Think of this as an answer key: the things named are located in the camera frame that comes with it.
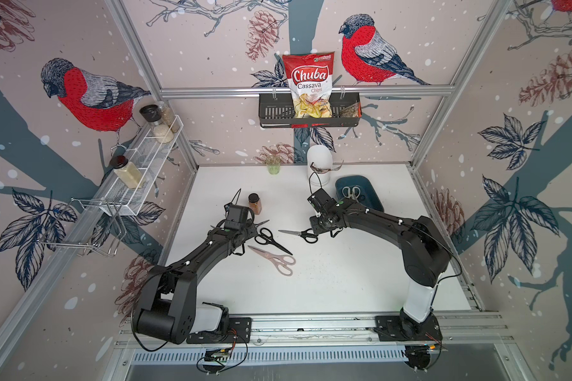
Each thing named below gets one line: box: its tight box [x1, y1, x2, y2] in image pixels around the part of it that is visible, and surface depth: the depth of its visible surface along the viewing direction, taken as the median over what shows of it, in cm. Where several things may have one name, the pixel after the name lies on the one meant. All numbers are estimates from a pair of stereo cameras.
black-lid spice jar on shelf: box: [139, 104, 174, 144], surface depth 83 cm
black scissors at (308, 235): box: [278, 227, 320, 244], surface depth 97 cm
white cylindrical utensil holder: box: [306, 144, 333, 187], surface depth 108 cm
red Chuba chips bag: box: [282, 51, 336, 119], surface depth 84 cm
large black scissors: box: [254, 227, 294, 256], surface depth 97 cm
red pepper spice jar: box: [247, 192, 263, 216], surface depth 99 cm
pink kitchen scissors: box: [247, 245, 297, 277], surface depth 90 cm
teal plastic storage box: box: [335, 175, 385, 212], surface depth 109 cm
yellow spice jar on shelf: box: [109, 155, 143, 189], surface depth 69 cm
